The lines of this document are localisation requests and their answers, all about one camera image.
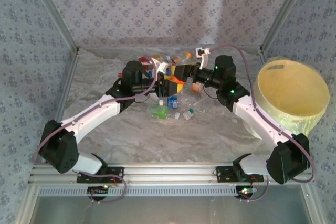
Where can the clear bottle with red cap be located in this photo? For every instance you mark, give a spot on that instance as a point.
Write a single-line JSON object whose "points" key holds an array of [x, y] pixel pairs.
{"points": [[120, 74]]}

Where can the clear bottle with orange cap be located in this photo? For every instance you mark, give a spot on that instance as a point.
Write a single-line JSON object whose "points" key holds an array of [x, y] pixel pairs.
{"points": [[188, 55]]}

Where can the clear crushed plastic bottle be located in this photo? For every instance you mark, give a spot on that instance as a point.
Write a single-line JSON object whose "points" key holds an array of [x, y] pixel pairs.
{"points": [[194, 100]]}

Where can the green label clear bottle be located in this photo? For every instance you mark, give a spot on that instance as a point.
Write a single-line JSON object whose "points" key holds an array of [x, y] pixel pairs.
{"points": [[157, 111]]}

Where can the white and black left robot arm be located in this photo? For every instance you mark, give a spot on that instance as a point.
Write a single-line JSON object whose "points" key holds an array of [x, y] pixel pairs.
{"points": [[89, 116]]}

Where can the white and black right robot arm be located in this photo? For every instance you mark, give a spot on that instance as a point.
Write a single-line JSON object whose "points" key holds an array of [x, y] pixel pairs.
{"points": [[252, 119]]}

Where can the white bin with yellow liner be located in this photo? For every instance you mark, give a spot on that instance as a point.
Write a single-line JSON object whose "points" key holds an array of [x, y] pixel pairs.
{"points": [[294, 90]]}

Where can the black controller board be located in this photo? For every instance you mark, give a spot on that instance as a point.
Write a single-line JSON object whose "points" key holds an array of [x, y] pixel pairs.
{"points": [[98, 190], [245, 190]]}

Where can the grey metal sheet panel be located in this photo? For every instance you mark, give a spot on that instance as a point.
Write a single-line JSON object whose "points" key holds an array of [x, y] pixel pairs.
{"points": [[168, 211]]}

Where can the aluminium side floor rail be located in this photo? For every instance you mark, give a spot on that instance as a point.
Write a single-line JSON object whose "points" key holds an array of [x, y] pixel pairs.
{"points": [[64, 98]]}

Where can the aluminium frame post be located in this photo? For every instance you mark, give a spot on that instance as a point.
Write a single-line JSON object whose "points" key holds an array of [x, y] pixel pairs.
{"points": [[284, 11], [54, 11]]}

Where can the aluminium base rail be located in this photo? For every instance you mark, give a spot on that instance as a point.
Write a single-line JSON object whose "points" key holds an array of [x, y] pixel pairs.
{"points": [[168, 174]]}

